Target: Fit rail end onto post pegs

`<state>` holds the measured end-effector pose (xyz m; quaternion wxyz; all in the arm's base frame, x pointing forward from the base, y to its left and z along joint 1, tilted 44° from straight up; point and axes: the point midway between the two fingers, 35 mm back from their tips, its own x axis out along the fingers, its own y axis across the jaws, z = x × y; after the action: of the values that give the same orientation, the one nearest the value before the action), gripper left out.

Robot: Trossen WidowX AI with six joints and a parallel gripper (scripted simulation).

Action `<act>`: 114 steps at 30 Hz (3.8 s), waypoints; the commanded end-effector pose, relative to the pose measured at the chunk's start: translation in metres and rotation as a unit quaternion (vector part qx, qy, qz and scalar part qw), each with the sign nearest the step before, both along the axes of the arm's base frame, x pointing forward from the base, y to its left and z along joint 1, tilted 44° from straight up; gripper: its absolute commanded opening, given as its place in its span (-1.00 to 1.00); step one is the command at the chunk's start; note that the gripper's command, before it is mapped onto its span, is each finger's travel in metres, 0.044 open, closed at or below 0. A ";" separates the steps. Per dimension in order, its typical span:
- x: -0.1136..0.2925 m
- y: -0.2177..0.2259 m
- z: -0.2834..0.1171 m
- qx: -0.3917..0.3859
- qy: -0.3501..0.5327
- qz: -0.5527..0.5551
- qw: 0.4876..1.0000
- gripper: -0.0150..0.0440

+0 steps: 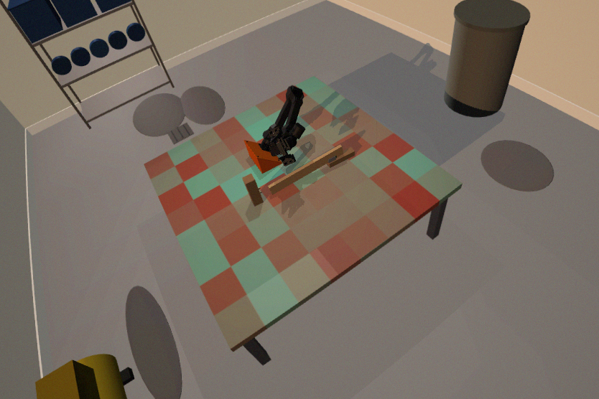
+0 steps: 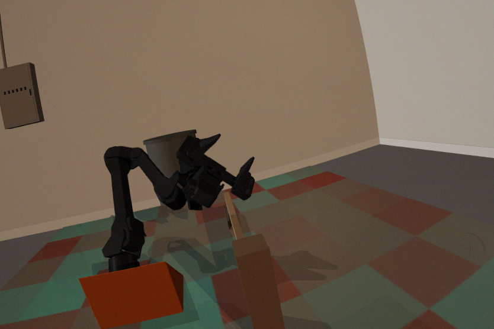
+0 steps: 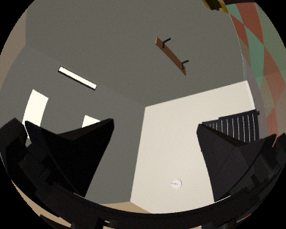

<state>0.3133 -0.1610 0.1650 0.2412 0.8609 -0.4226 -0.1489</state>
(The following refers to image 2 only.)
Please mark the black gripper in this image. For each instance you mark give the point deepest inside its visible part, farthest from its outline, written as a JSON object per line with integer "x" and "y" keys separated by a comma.
{"x": 195, "y": 148}

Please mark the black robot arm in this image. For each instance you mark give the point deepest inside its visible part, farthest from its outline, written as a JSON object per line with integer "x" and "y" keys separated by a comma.
{"x": 127, "y": 233}

